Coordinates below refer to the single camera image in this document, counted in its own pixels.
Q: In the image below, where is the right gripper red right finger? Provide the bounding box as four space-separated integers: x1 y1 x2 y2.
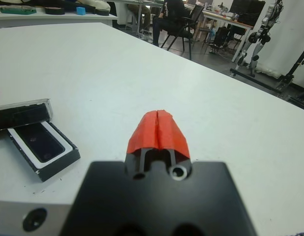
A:
158 110 192 173

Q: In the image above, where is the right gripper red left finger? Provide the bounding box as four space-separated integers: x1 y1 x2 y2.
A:
124 110 159 178

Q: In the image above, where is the black box lid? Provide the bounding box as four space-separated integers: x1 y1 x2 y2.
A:
0 98 53 133

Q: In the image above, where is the black box with white insert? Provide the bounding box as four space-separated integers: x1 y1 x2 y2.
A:
6 120 81 183

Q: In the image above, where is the teal flat object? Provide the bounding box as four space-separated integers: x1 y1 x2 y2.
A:
0 6 37 15

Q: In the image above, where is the white side table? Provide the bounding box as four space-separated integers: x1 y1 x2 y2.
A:
0 6 118 29

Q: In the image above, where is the black tape roll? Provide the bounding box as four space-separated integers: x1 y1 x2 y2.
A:
45 7 65 15

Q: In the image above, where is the black office chair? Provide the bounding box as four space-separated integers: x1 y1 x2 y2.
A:
163 4 206 60

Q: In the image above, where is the seated person in black sweater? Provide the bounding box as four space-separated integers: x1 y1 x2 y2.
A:
152 0 193 47

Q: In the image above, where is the white office desk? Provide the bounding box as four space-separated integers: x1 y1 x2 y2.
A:
202 11 255 62

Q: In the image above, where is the white puffer jacket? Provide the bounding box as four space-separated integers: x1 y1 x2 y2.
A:
78 0 111 10

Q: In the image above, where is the silver humanoid robot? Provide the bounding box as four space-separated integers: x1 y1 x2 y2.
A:
234 0 284 77

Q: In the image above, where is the computer monitor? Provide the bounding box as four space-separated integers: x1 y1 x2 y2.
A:
239 0 266 26
229 0 250 14

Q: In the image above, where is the black strap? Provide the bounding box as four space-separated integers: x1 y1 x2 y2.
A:
38 0 111 16

